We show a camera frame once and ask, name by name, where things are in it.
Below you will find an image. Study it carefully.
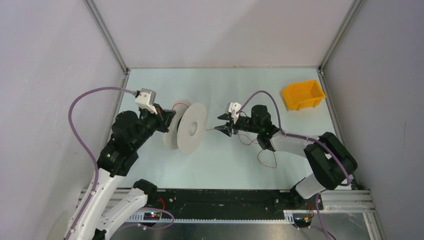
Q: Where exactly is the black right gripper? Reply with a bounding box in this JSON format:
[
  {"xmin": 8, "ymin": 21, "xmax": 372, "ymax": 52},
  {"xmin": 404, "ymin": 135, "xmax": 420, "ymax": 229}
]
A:
[{"xmin": 215, "ymin": 112, "xmax": 261, "ymax": 137}]

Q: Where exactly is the thin red wire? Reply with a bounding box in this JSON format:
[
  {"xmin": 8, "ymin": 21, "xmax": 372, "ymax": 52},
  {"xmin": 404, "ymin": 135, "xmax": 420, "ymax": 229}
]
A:
[{"xmin": 171, "ymin": 102, "xmax": 278, "ymax": 169}]

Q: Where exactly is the left controller board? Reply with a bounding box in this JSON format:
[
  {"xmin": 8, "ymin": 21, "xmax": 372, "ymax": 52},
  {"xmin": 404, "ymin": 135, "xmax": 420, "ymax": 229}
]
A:
[{"xmin": 143, "ymin": 211, "xmax": 162, "ymax": 221}]

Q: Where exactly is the right corner aluminium post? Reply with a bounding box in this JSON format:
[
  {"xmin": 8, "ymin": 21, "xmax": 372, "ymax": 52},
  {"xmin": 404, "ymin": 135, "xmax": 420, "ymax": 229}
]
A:
[{"xmin": 318, "ymin": 0, "xmax": 365, "ymax": 73}]

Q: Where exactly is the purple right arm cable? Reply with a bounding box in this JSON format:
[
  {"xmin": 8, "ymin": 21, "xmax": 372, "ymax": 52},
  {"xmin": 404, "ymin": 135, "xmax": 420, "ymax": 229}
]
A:
[{"xmin": 236, "ymin": 90, "xmax": 353, "ymax": 240}]

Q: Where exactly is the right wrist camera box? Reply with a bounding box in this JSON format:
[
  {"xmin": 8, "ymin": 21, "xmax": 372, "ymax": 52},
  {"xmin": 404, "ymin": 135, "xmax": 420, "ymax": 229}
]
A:
[{"xmin": 228, "ymin": 102, "xmax": 242, "ymax": 124}]

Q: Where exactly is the controller board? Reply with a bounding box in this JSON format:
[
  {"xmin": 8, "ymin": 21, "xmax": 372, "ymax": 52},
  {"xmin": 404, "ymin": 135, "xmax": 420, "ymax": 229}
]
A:
[
  {"xmin": 293, "ymin": 217, "xmax": 312, "ymax": 229},
  {"xmin": 143, "ymin": 211, "xmax": 162, "ymax": 221}
]

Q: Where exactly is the white plastic cable spool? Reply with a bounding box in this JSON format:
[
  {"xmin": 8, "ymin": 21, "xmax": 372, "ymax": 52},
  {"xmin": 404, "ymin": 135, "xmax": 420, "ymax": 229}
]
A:
[{"xmin": 162, "ymin": 99, "xmax": 208, "ymax": 155}]

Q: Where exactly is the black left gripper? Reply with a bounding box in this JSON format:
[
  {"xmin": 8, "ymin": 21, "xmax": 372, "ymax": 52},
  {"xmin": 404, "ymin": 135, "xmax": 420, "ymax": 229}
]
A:
[{"xmin": 131, "ymin": 102, "xmax": 176, "ymax": 150}]

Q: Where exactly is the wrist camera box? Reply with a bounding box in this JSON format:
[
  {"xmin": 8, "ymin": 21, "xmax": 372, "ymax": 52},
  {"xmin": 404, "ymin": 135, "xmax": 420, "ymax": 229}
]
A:
[
  {"xmin": 228, "ymin": 102, "xmax": 242, "ymax": 124},
  {"xmin": 134, "ymin": 88, "xmax": 158, "ymax": 115}
]

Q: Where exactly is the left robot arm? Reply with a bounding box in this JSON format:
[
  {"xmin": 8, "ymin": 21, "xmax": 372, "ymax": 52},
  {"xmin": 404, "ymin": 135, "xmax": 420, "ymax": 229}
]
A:
[{"xmin": 64, "ymin": 105, "xmax": 176, "ymax": 240}]

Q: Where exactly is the right controller board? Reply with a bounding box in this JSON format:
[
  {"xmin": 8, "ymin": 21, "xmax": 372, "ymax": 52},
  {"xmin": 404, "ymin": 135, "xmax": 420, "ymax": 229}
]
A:
[{"xmin": 293, "ymin": 217, "xmax": 312, "ymax": 229}]

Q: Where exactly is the corner aluminium post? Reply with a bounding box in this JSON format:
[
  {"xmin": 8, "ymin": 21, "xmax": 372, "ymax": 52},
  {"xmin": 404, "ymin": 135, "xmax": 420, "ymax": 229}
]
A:
[
  {"xmin": 83, "ymin": 0, "xmax": 130, "ymax": 75},
  {"xmin": 318, "ymin": 0, "xmax": 365, "ymax": 73}
]

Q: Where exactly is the orange plastic bin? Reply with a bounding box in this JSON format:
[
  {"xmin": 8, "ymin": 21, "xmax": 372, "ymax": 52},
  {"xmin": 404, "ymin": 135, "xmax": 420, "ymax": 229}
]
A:
[{"xmin": 281, "ymin": 80, "xmax": 327, "ymax": 111}]

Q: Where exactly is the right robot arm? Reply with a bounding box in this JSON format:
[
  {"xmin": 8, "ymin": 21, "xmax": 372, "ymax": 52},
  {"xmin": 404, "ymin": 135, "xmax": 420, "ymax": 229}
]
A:
[{"xmin": 215, "ymin": 104, "xmax": 358, "ymax": 209}]

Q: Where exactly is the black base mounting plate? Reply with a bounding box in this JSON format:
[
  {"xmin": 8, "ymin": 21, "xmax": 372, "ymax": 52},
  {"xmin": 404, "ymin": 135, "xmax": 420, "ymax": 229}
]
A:
[{"xmin": 149, "ymin": 189, "xmax": 308, "ymax": 221}]

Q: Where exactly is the left corner aluminium post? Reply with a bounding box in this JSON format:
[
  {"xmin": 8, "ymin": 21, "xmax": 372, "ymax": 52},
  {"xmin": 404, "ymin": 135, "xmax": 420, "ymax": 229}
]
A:
[{"xmin": 83, "ymin": 0, "xmax": 130, "ymax": 75}]

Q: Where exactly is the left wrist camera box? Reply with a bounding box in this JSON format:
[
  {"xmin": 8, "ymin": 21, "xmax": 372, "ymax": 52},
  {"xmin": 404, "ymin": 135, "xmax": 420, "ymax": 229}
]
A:
[{"xmin": 134, "ymin": 88, "xmax": 158, "ymax": 115}]

